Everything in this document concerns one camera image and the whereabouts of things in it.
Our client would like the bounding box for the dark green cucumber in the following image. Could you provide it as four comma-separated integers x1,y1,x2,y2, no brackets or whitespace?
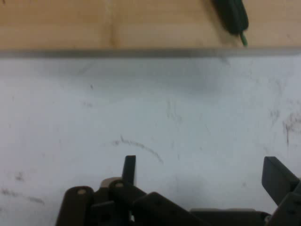
211,0,249,47

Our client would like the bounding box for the wooden cutting board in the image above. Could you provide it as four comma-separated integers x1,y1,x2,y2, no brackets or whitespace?
0,0,301,58

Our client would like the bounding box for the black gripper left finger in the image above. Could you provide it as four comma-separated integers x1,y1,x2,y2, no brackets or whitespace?
55,155,203,226

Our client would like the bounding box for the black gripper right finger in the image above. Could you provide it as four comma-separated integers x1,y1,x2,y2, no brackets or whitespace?
261,156,301,226

